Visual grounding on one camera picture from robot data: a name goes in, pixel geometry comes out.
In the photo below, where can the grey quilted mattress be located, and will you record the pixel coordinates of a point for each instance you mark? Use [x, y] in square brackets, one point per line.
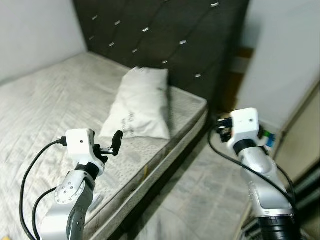
[60, 100]

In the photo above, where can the dark tufted studded headboard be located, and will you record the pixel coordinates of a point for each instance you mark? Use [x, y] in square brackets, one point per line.
[175, 35]

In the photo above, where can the small blue green bottle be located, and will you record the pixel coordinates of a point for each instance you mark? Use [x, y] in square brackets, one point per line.
[269, 139]

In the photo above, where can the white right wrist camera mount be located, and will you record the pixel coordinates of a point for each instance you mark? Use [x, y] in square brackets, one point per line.
[246, 124]

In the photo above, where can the white printed pillow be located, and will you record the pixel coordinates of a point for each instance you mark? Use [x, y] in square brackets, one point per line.
[137, 105]

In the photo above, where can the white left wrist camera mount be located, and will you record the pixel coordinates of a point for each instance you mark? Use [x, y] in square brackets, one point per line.
[79, 145]

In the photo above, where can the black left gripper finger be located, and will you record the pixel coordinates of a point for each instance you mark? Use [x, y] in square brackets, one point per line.
[117, 142]

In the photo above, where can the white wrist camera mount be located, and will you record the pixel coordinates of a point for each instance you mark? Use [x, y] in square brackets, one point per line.
[246, 124]
[79, 145]

